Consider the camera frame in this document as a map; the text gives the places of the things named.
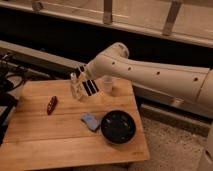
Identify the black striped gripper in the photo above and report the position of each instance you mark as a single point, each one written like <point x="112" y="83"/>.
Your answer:
<point x="89" y="85"/>

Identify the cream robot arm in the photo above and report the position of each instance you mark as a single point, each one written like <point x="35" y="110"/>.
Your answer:
<point x="183" y="83"/>

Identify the translucent ceramic cup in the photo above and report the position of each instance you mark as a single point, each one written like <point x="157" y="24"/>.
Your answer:
<point x="107" y="83"/>

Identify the black ceramic bowl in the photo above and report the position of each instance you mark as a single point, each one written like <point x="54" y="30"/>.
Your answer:
<point x="118" y="127"/>

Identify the clear glass bottle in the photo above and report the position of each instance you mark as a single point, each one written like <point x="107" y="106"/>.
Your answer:
<point x="75" y="86"/>

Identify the metal window bracket middle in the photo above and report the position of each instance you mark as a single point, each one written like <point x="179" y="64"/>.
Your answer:
<point x="107" y="14"/>

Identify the metal window bracket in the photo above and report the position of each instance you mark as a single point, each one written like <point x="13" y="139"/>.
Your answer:
<point x="36" y="5"/>
<point x="171" y="17"/>
<point x="107" y="14"/>

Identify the metal window bracket left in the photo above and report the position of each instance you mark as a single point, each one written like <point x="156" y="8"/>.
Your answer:
<point x="36" y="5"/>

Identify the metal window bracket right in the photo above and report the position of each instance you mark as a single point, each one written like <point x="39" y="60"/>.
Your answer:
<point x="171" y="17"/>

